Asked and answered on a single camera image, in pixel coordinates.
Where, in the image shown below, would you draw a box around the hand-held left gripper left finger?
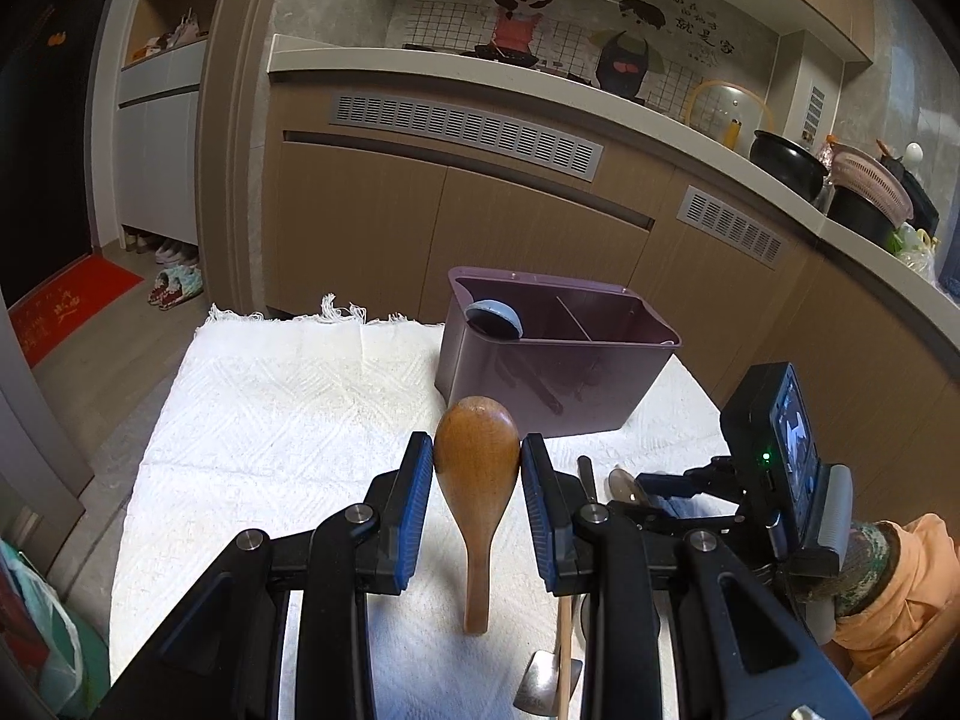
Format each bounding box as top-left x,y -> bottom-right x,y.
97,431 -> 437,720

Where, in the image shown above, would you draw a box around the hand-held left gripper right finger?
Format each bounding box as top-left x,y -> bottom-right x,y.
520,433 -> 875,720

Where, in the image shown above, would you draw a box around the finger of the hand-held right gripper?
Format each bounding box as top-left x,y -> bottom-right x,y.
660,501 -> 775,565
636,460 -> 745,501

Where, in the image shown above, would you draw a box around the wooden rice spoon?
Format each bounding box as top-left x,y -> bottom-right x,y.
433,395 -> 520,635

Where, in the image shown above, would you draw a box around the purple utensil holder box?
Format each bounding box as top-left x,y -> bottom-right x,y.
435,266 -> 682,440

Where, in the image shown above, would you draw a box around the person's right forearm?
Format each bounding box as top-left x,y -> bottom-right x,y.
829,514 -> 960,720

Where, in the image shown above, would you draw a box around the metal spoon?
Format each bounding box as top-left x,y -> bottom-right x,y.
607,467 -> 653,509

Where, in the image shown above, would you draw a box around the metal spatula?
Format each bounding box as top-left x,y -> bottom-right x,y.
514,649 -> 584,717

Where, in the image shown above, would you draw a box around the white textured cloth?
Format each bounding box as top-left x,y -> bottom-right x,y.
109,294 -> 751,720

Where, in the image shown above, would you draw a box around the short grey vent grille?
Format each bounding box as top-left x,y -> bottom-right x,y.
679,185 -> 785,267

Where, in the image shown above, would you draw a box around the clear plastic bag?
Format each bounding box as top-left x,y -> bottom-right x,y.
892,225 -> 940,286

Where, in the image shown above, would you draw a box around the black pot under colander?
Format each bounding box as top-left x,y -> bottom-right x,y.
825,184 -> 901,248

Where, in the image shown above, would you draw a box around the pink plastic colander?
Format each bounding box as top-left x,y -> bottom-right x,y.
829,144 -> 914,222

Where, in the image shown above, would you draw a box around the black cooking pot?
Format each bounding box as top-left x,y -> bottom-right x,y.
750,130 -> 830,203

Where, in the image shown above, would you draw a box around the brown kitchen cabinet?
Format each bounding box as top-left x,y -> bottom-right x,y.
199,52 -> 960,541

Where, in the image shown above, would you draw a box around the patterned slippers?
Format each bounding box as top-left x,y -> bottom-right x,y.
148,264 -> 203,312

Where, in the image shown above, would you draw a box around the yellow-rimmed glass lid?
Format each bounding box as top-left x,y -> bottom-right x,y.
688,80 -> 773,158

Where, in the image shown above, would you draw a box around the white shoes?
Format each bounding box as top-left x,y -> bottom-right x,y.
124,235 -> 200,265

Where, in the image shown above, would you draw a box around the long grey vent grille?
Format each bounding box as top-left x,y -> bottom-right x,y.
328,92 -> 605,182

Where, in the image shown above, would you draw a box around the green plastic bag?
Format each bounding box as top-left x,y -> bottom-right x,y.
0,540 -> 110,720

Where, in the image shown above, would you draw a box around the red door mat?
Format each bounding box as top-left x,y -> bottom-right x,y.
7,255 -> 145,370

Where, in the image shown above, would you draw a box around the red box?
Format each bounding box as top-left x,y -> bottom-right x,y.
0,581 -> 31,695

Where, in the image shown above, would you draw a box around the white kitchen countertop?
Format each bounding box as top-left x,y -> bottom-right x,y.
268,34 -> 960,293

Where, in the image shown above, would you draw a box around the white shoe cabinet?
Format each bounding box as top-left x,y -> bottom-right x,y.
90,0 -> 233,248

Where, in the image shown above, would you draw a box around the cartoon wall poster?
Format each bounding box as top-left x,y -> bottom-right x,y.
390,0 -> 777,121

